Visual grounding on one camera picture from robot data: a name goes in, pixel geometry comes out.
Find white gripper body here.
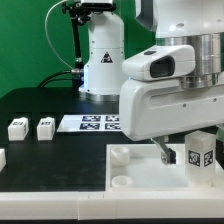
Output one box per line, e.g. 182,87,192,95
119,79,224,141

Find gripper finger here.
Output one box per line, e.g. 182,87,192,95
152,137,176,165

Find white square tabletop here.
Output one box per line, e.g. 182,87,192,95
106,144,224,192

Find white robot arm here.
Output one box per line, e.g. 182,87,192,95
80,0,224,144

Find white marker sheet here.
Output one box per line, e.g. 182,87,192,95
57,114,120,133

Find white front wall fixture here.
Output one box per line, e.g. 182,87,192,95
0,191,224,220

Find grey cable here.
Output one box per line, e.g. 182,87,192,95
44,0,83,75

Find black cables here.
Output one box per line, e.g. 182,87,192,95
38,70,83,88

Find black camera stand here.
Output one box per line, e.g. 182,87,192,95
62,1,90,90

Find grey camera on stand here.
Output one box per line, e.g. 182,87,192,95
81,0,113,5

